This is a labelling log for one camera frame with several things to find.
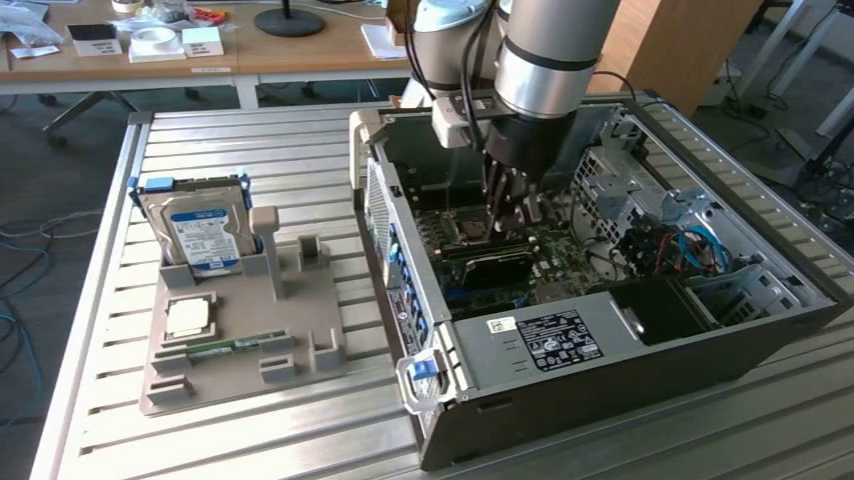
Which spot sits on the clear plastic bag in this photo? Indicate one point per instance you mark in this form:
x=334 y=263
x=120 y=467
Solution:
x=27 y=22

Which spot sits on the white tape roll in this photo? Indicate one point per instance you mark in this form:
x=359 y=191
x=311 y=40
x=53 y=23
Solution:
x=155 y=37

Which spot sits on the blue expansion slot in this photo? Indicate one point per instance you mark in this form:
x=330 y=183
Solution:
x=455 y=292

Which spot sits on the CPU socket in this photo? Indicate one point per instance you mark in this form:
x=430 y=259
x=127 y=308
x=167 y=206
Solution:
x=474 y=227

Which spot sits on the silver CPU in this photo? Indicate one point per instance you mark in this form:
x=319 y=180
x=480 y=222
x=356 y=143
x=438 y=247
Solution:
x=188 y=317

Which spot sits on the grey parts rack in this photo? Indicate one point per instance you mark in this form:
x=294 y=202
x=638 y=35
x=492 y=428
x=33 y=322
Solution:
x=254 y=320

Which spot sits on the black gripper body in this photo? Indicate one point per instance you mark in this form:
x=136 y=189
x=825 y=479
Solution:
x=527 y=142

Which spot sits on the green motherboard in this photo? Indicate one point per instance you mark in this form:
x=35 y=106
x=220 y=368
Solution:
x=567 y=255

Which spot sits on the open grey PC case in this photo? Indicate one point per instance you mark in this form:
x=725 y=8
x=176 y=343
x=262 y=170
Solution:
x=601 y=380

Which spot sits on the flat white box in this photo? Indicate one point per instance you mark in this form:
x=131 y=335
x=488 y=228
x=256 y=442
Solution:
x=156 y=56

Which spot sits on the graphics card with metal bracket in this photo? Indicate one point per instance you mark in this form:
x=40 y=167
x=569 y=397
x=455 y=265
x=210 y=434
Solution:
x=496 y=270

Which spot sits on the green RAM stick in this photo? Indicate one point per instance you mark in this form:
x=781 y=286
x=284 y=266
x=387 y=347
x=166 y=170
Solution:
x=220 y=345

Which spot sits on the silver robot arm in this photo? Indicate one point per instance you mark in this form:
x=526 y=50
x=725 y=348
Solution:
x=547 y=65

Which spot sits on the hard disk in blue caddy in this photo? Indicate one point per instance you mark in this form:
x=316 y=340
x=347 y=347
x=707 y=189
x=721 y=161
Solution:
x=200 y=235

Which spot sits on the black round lamp base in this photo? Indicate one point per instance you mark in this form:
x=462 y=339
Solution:
x=290 y=22

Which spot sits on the stack of white papers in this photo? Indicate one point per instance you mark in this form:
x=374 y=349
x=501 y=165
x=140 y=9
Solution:
x=383 y=45

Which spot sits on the small white labelled box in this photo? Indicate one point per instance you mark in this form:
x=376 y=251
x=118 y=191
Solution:
x=200 y=42

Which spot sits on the white paper slip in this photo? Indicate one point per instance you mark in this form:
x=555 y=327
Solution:
x=33 y=51

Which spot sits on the metal disk bay cage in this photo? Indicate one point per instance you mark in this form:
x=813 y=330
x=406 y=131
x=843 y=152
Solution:
x=634 y=200

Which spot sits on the grey power supply unit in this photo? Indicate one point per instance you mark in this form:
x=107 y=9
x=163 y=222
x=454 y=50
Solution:
x=501 y=350

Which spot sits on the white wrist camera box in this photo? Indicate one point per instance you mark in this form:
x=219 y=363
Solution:
x=448 y=125

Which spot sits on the wooden desk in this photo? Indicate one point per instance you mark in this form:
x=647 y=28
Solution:
x=67 y=67

